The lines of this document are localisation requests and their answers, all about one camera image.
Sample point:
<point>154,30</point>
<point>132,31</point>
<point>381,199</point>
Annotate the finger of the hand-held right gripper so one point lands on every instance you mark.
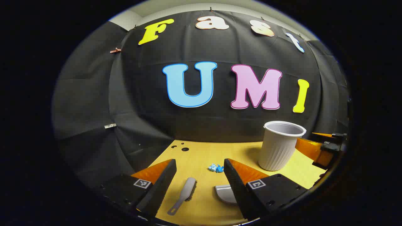
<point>326,137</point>
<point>311,150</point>

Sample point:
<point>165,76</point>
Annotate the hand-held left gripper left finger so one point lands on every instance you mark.
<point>160,188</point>

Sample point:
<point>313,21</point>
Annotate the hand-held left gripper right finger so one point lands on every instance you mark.
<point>238,191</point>

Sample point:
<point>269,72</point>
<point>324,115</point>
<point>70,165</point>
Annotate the grey dustpan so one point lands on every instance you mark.
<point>224,194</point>

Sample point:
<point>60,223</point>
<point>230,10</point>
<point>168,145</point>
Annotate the small grey broom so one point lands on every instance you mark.
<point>187,190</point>

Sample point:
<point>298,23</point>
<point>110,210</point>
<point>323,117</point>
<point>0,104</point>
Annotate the dark blue paper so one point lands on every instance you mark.
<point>219,169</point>

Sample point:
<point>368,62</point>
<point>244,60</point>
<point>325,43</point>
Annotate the white ribbed garbage bin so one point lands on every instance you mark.
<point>276,150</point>

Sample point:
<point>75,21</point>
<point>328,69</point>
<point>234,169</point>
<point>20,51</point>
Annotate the light blue paper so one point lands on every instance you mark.
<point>212,167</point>

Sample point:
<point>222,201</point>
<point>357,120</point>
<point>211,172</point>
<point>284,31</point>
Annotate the wooden desktop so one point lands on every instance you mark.
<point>204,153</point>

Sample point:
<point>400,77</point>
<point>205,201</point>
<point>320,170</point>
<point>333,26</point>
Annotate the white clip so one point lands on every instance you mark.
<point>110,126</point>

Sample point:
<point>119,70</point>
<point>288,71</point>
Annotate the black backdrop cloth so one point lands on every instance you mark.
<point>141,94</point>

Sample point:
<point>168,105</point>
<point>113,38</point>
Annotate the copper clip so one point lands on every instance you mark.
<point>115,50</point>

